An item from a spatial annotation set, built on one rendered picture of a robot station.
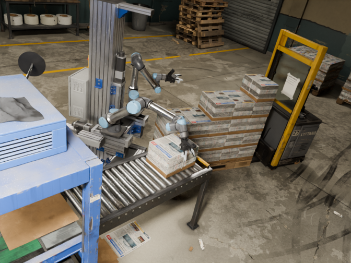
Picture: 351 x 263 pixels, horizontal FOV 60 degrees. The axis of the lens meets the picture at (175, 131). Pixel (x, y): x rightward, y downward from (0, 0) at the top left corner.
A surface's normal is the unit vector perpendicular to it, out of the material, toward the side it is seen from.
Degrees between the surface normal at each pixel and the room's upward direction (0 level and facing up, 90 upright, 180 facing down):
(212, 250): 0
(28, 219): 0
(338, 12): 90
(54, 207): 0
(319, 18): 90
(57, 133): 90
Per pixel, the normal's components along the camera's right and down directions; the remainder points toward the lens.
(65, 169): 0.17, -0.84
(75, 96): -0.27, 0.47
